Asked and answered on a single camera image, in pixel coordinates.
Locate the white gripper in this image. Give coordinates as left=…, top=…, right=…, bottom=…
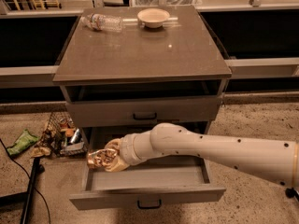
left=105, top=132, right=153, bottom=172

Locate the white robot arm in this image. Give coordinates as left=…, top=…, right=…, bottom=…
left=106, top=123, right=299, bottom=188

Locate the silver can in basket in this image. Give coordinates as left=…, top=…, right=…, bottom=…
left=69, top=129, right=81, bottom=144

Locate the open grey lower drawer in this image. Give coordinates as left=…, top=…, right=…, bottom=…
left=68, top=121, right=227, bottom=211

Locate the closed grey upper drawer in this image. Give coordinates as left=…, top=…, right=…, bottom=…
left=66, top=96, right=221, bottom=128

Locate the grey drawer cabinet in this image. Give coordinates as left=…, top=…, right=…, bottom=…
left=51, top=5, right=233, bottom=211

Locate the green snack bag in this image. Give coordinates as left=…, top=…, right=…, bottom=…
left=7, top=129, right=39, bottom=157

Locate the clear plastic water bottle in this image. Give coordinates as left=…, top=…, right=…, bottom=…
left=81, top=13, right=122, bottom=33

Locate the white ceramic bowl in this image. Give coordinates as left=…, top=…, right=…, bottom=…
left=137, top=8, right=170, bottom=28

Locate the black caster wheel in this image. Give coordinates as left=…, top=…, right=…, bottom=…
left=285, top=188, right=299, bottom=202

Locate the black wire basket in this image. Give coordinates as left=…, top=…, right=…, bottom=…
left=44, top=112, right=87, bottom=157

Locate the black floor cable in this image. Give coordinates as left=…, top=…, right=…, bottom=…
left=0, top=138, right=52, bottom=224

